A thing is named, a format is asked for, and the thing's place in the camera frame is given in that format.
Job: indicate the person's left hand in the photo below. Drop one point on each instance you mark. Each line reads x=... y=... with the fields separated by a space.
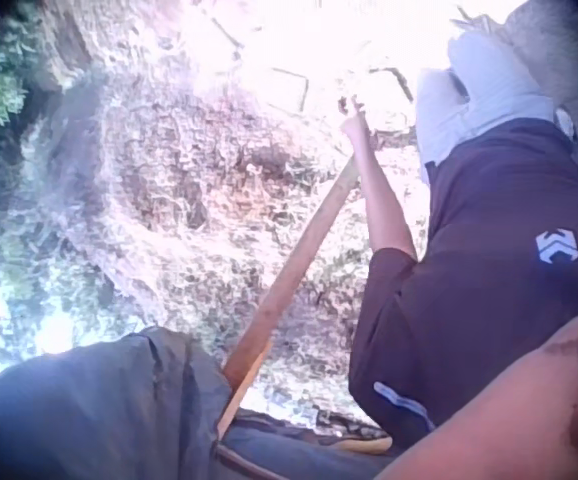
x=355 y=129

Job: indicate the person's left fingers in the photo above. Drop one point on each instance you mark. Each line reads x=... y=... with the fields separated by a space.
x=351 y=106

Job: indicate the grey rock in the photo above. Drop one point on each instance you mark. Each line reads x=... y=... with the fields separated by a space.
x=569 y=55

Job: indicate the green leafy plant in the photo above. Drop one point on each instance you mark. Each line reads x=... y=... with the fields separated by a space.
x=4 y=75

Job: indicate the grey-blue cloth bag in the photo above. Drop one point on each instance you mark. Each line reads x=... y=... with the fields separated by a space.
x=99 y=410

